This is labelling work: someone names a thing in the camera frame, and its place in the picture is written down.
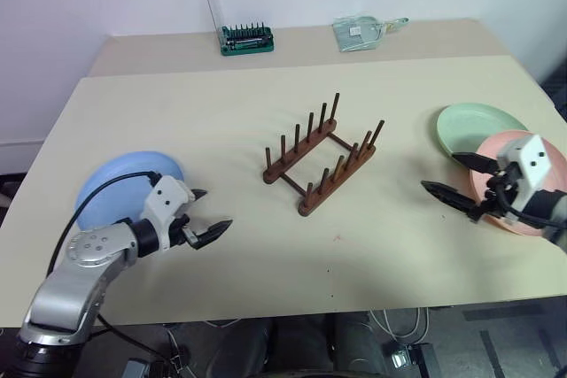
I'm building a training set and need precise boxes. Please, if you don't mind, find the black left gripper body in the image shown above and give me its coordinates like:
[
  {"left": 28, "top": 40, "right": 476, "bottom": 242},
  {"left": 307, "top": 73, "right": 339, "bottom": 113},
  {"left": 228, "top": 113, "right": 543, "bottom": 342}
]
[{"left": 169, "top": 213, "right": 201, "bottom": 251}]

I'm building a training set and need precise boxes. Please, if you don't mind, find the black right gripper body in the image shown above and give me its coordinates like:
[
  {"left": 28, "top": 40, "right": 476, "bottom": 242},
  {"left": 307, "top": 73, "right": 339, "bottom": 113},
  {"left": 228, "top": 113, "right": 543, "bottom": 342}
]
[{"left": 470, "top": 164, "right": 524, "bottom": 222}]

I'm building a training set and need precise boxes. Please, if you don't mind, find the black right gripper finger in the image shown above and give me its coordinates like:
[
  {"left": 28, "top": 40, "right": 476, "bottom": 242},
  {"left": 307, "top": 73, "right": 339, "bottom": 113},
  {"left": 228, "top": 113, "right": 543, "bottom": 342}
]
[
  {"left": 420, "top": 180, "right": 481, "bottom": 220},
  {"left": 451, "top": 152, "right": 501, "bottom": 174}
]

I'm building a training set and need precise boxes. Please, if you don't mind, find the wooden dish rack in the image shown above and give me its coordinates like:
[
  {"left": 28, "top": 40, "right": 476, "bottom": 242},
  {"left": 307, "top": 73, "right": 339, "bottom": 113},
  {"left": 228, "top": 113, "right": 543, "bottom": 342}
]
[{"left": 261, "top": 91, "right": 386, "bottom": 218}]

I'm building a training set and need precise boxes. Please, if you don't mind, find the green plate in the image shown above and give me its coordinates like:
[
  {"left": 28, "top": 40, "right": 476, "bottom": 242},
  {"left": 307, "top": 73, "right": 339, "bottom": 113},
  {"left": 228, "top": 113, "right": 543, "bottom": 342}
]
[{"left": 435, "top": 102, "right": 531, "bottom": 163}]

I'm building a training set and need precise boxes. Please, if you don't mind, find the red plate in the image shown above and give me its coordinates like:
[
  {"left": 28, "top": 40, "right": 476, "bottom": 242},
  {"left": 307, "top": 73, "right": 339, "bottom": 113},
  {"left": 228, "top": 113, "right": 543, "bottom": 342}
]
[{"left": 468, "top": 129, "right": 567, "bottom": 238}]

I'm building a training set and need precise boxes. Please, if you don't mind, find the blue plate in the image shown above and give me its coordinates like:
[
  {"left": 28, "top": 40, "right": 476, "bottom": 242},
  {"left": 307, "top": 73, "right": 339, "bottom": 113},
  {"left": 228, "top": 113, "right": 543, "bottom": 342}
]
[{"left": 74, "top": 150, "right": 188, "bottom": 231}]

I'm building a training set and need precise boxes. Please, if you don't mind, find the green screwdriver bit set case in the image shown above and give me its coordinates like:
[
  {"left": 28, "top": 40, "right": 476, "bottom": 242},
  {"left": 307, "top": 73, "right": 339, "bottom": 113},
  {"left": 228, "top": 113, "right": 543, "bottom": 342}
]
[{"left": 204, "top": 0, "right": 276, "bottom": 58}]

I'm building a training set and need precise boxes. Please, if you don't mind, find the black power adapter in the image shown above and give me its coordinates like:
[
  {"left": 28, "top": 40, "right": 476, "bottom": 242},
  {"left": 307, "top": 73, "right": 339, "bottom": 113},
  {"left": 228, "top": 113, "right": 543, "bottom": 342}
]
[{"left": 381, "top": 340, "right": 438, "bottom": 371}]

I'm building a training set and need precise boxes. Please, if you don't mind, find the dark rounded shape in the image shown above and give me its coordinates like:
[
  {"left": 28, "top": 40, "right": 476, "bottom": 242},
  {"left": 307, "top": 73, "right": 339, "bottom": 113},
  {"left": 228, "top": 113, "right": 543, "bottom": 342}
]
[{"left": 331, "top": 310, "right": 387, "bottom": 375}]

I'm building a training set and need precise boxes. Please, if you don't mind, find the light green packaged dustpan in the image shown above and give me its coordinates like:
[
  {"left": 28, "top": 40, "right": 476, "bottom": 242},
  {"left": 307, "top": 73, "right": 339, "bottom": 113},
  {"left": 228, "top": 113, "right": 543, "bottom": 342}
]
[{"left": 331, "top": 15, "right": 411, "bottom": 53}]

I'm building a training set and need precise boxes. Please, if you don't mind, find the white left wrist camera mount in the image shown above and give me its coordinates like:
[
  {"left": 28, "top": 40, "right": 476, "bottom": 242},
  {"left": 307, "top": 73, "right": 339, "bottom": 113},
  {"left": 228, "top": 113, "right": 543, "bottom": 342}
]
[{"left": 142, "top": 175, "right": 197, "bottom": 251}]

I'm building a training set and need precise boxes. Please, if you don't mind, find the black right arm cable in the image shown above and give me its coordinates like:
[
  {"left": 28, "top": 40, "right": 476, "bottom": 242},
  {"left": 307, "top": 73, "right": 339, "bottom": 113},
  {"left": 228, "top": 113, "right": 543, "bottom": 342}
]
[{"left": 494, "top": 182, "right": 567, "bottom": 229}]

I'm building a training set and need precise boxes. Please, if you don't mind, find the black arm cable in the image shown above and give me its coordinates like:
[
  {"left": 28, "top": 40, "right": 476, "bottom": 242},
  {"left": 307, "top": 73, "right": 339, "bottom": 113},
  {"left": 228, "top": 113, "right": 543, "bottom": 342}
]
[
  {"left": 494, "top": 182, "right": 567, "bottom": 229},
  {"left": 47, "top": 171, "right": 163, "bottom": 277}
]

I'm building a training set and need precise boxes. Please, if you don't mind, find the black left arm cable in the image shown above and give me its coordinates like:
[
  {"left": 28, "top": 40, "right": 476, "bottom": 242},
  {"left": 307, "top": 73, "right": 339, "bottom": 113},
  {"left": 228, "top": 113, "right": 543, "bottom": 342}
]
[{"left": 47, "top": 171, "right": 163, "bottom": 277}]

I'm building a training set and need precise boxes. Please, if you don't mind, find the black floor cable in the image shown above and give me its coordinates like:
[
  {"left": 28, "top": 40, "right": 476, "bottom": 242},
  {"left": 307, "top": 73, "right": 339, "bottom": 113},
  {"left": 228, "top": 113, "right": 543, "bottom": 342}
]
[{"left": 96, "top": 312, "right": 190, "bottom": 373}]

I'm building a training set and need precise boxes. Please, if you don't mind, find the white floor cable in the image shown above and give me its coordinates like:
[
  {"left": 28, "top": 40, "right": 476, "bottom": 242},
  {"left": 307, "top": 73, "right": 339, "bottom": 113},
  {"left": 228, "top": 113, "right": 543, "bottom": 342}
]
[{"left": 366, "top": 305, "right": 431, "bottom": 346}]

